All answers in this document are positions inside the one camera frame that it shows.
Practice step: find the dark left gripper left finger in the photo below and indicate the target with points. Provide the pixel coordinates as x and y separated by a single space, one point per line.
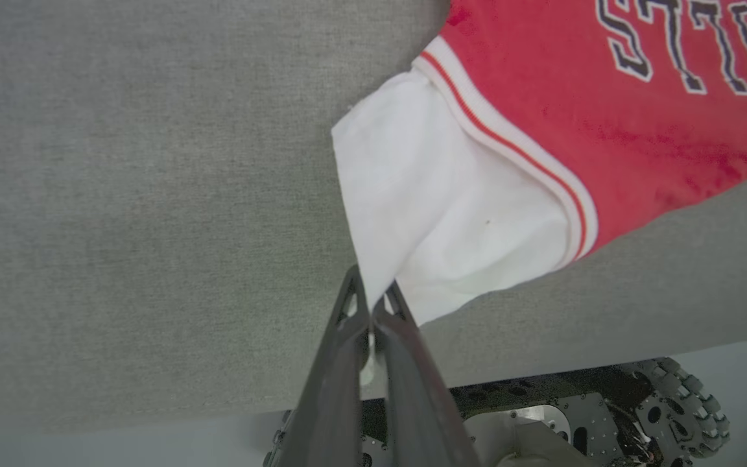
334 389

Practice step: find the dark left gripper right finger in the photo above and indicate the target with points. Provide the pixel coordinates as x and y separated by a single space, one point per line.
412 395

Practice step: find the red and white basketball jersey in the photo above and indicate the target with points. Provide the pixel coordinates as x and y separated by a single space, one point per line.
607 130

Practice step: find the black wheeled robot base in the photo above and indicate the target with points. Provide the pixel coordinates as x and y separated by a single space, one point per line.
542 415

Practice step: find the mecanum wheel with rollers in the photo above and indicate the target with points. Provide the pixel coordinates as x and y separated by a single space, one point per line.
685 408

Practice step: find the grey fabric sofa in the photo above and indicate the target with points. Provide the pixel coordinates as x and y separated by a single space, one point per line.
120 194

